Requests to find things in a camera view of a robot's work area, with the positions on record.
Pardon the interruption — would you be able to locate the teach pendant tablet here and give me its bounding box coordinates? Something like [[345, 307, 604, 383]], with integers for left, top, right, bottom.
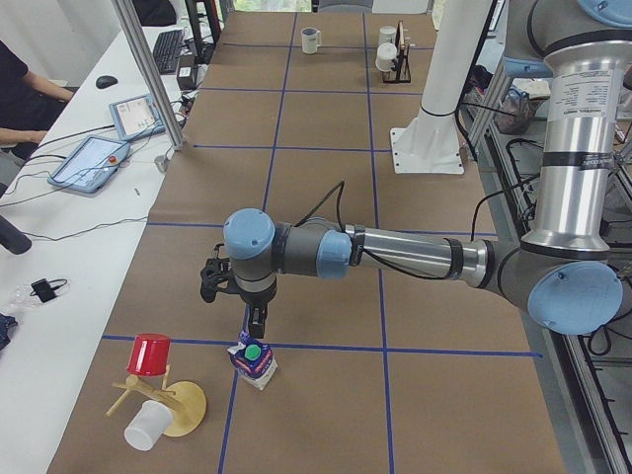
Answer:
[[47, 135, 130, 195], [109, 94, 165, 141]]

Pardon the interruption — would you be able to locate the white mug with handle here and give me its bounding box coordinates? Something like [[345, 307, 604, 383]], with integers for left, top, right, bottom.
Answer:
[[300, 28, 322, 54]]

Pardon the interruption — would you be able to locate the small black adapter box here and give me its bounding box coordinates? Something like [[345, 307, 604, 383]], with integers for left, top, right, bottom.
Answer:
[[31, 278, 68, 303]]

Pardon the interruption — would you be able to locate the person in black shirt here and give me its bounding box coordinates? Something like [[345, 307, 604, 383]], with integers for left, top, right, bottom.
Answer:
[[1, 42, 74, 160]]

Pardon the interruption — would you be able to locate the black power box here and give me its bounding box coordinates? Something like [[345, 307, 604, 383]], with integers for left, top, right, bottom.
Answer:
[[176, 53, 198, 91]]

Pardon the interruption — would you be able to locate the white cup on tree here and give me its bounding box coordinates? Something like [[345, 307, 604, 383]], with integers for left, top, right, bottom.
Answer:
[[123, 400, 174, 451]]

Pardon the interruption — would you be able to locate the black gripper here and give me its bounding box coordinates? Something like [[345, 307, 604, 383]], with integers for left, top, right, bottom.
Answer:
[[239, 282, 277, 338]]

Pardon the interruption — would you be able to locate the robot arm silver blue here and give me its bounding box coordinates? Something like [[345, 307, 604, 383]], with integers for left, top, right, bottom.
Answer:
[[223, 1, 631, 338]]

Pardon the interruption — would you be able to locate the black computer mouse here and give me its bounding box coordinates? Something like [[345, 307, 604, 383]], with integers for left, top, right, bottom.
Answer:
[[95, 75, 119, 90]]

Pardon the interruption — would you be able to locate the black wire cup rack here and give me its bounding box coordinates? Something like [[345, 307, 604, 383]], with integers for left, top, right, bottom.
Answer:
[[381, 21, 412, 84]]

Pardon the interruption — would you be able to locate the blue white milk carton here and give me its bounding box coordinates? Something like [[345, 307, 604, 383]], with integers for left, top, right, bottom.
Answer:
[[227, 331, 277, 390]]

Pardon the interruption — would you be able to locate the white mug in rack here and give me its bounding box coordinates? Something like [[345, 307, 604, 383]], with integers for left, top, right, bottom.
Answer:
[[378, 25, 397, 45]]

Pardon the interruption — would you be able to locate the white cup in rack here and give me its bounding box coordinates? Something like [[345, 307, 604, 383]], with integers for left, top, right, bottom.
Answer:
[[375, 42, 398, 73]]

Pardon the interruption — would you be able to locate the near teach pendant tablet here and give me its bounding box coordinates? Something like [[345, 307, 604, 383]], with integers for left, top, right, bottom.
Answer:
[[47, 135, 130, 195]]

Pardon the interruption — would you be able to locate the red cup on tree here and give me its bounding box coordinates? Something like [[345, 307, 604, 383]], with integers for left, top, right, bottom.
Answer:
[[126, 333, 171, 376]]

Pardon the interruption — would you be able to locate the white camera pillar base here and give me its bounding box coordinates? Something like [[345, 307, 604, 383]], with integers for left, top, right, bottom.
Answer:
[[390, 0, 495, 175]]

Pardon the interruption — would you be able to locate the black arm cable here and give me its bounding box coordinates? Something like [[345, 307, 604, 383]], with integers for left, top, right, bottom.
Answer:
[[294, 180, 500, 280]]

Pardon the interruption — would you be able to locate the black keyboard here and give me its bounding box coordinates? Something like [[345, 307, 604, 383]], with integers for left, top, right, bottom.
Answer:
[[152, 30, 184, 75]]

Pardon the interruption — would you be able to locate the wooden mug tree stand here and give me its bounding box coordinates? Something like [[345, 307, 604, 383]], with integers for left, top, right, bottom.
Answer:
[[106, 365, 207, 437]]

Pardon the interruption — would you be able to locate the far teach pendant tablet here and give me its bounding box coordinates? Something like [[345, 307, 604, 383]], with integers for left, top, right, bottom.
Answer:
[[109, 94, 165, 141]]

